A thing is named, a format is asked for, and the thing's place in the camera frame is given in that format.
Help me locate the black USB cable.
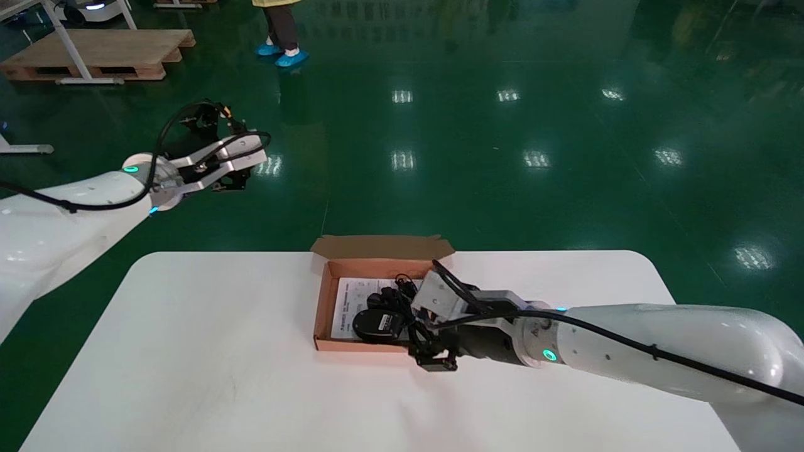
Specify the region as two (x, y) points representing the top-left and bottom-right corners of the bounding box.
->
(352, 273), (423, 345)

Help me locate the person wearing blue shoe covers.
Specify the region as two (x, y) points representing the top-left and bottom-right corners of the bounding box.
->
(251, 0), (310, 68)

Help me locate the white metal table frame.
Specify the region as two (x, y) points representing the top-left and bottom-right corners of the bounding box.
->
(41, 0), (137, 86)

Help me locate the white metal floor leg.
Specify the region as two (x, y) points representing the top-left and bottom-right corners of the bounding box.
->
(0, 134), (55, 155)

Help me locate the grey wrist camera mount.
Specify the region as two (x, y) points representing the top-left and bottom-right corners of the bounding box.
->
(411, 269), (532, 328)
(165, 133), (268, 197)

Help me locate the right gripper black cloth-covered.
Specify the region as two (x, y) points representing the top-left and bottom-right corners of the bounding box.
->
(367, 287), (529, 374)

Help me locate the left gripper black cloth-covered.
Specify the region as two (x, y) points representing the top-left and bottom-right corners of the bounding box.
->
(179, 102), (254, 193)

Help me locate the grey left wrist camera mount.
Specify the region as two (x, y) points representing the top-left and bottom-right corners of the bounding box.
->
(165, 133), (268, 197)

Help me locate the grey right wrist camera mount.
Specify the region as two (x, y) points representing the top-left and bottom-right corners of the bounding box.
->
(411, 269), (532, 328)

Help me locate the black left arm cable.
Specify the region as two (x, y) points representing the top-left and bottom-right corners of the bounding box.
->
(0, 99), (273, 213)

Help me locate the open brown cardboard storage box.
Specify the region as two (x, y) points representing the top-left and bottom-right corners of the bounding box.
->
(310, 235), (456, 353)

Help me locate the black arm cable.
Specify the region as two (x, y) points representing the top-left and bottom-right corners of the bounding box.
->
(0, 99), (273, 213)
(430, 259), (804, 407)

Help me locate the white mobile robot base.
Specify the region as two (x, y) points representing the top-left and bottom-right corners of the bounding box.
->
(53, 0), (129, 24)

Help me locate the white printed instruction sheet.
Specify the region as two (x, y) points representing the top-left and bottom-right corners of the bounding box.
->
(330, 276), (406, 340)

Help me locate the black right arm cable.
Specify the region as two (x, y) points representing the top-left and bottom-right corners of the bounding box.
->
(430, 259), (804, 407)

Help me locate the large wooden pallet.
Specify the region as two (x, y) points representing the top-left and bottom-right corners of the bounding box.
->
(0, 30), (196, 83)

